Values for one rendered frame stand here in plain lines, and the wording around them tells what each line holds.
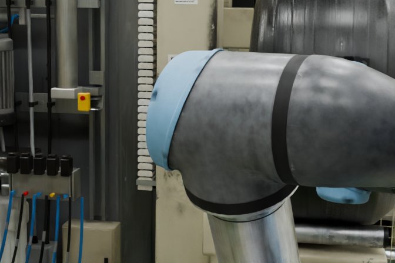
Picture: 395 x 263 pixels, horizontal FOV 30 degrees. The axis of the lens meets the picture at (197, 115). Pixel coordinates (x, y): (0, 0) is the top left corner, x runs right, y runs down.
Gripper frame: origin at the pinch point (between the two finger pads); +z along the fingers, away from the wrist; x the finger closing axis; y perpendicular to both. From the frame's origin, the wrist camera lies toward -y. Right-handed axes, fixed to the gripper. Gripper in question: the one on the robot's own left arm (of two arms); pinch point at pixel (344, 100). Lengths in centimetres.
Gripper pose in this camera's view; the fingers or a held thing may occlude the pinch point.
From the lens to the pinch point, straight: 134.5
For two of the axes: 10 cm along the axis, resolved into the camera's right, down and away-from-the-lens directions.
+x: -9.8, -0.3, 1.7
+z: 1.7, -0.4, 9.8
